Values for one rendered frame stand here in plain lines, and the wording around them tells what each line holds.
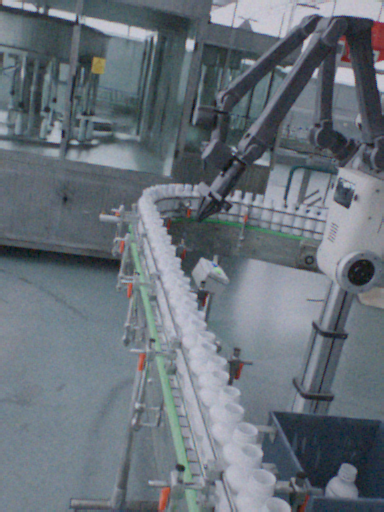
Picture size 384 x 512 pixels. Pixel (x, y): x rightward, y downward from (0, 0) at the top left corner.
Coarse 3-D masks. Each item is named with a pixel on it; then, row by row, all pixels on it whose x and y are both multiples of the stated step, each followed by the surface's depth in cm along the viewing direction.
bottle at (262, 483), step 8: (256, 472) 87; (264, 472) 87; (256, 480) 87; (264, 480) 87; (272, 480) 86; (248, 488) 86; (256, 488) 84; (264, 488) 84; (272, 488) 85; (240, 496) 87; (248, 496) 85; (256, 496) 84; (264, 496) 84; (240, 504) 85; (248, 504) 85; (256, 504) 85
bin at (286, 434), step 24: (264, 432) 140; (288, 432) 149; (312, 432) 150; (336, 432) 152; (360, 432) 153; (264, 456) 146; (288, 456) 133; (312, 456) 153; (336, 456) 154; (360, 456) 155; (288, 480) 131; (312, 480) 155; (360, 480) 158; (312, 504) 119; (336, 504) 119; (360, 504) 120
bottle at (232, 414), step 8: (224, 408) 101; (232, 408) 104; (240, 408) 103; (224, 416) 101; (232, 416) 100; (240, 416) 101; (216, 424) 103; (224, 424) 101; (232, 424) 101; (216, 432) 102; (224, 432) 101; (232, 432) 101; (216, 440) 101; (224, 440) 100; (208, 448) 104; (216, 448) 101; (208, 456) 103; (200, 480) 106
